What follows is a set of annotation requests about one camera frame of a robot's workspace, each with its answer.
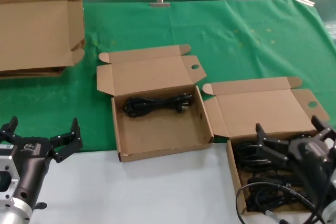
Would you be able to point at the green tablecloth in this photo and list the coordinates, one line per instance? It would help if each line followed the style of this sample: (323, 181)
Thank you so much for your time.
(236, 51)

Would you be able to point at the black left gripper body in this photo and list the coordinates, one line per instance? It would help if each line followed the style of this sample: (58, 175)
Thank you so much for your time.
(31, 166)

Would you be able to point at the large open cardboard box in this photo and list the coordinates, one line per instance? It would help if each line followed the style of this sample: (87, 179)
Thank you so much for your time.
(34, 32)

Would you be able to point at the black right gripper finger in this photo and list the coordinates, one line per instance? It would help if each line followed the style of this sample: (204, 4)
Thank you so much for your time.
(326, 133)
(275, 150)

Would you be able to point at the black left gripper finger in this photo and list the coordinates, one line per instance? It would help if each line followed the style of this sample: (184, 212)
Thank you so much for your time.
(68, 142)
(9, 129)

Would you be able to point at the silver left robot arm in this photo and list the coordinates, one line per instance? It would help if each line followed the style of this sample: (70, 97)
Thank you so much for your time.
(13, 213)

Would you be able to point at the open brown cardboard mailer box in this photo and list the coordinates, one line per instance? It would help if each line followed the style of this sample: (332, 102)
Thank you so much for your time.
(262, 108)
(157, 134)

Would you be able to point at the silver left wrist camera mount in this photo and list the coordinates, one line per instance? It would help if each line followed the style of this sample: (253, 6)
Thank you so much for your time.
(8, 166)

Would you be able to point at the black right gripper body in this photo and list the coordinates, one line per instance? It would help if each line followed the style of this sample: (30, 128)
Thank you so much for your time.
(312, 163)

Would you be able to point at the small black knob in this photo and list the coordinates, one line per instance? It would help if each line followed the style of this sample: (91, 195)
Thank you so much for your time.
(40, 205)

